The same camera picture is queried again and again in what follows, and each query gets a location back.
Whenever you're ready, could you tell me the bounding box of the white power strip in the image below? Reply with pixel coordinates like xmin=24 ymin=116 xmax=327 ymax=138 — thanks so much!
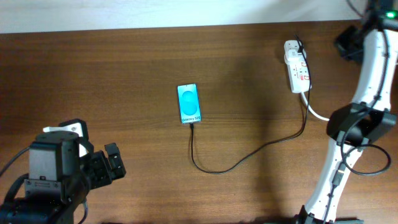
xmin=284 ymin=40 xmax=310 ymax=93

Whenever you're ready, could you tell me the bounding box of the black charging cable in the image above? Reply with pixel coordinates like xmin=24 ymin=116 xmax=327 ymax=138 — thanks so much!
xmin=189 ymin=34 xmax=313 ymax=174

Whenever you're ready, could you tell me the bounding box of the smartphone with cyan screen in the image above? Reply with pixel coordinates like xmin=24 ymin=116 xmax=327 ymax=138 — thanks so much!
xmin=177 ymin=83 xmax=201 ymax=124

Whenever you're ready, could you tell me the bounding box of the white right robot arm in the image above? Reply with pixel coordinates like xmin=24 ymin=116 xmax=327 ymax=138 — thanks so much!
xmin=292 ymin=0 xmax=397 ymax=223

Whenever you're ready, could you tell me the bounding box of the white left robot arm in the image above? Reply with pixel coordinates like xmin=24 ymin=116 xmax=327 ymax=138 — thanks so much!
xmin=1 ymin=131 xmax=126 ymax=223

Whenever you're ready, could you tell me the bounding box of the white charger plug adapter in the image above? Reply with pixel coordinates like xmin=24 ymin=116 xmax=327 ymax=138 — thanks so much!
xmin=284 ymin=49 xmax=307 ymax=65

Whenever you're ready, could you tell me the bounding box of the white power strip cord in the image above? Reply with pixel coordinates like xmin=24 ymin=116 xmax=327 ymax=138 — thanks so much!
xmin=299 ymin=91 xmax=331 ymax=122

